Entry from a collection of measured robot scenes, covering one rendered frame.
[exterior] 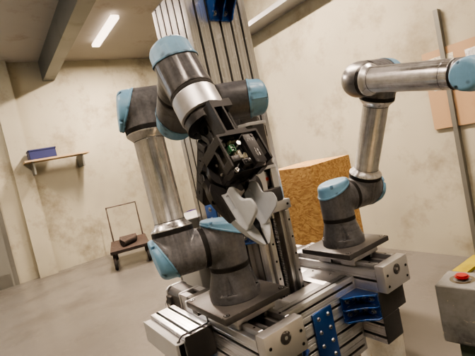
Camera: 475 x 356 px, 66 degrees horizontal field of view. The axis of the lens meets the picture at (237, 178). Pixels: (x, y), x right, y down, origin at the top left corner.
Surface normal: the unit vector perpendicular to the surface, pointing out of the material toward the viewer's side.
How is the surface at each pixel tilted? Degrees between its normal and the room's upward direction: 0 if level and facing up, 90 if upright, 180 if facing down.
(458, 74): 90
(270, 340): 90
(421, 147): 90
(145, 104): 83
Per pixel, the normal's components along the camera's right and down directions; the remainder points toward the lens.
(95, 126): 0.56, -0.07
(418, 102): -0.80, 0.21
